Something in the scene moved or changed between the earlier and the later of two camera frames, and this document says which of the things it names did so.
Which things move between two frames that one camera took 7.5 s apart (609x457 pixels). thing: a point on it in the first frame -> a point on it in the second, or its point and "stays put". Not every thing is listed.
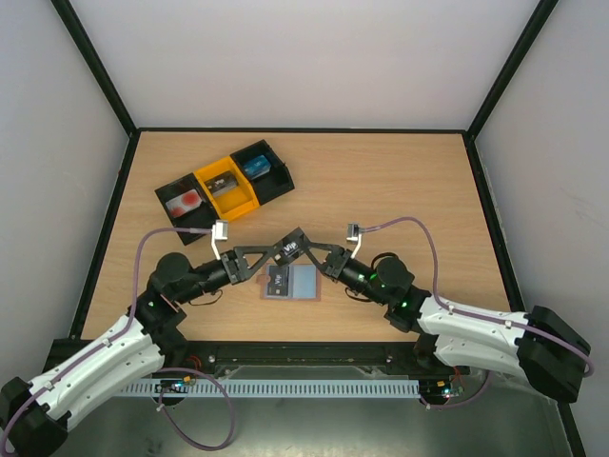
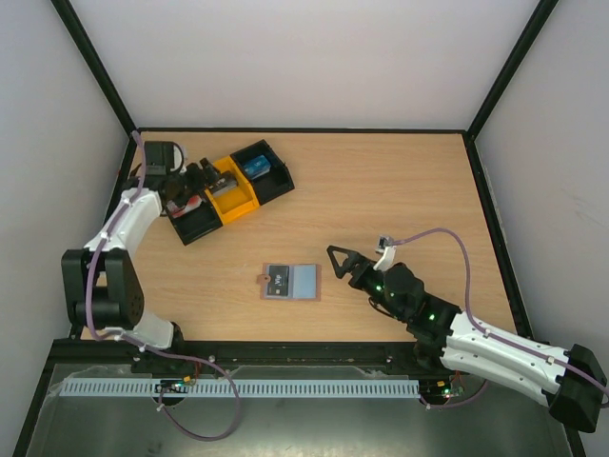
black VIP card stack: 221,182 stays put
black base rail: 189,360 stays put
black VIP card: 289,248 -> 225,183
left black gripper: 237,265 -> 201,184
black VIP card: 278,280 stays put
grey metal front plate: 501,416 stays put
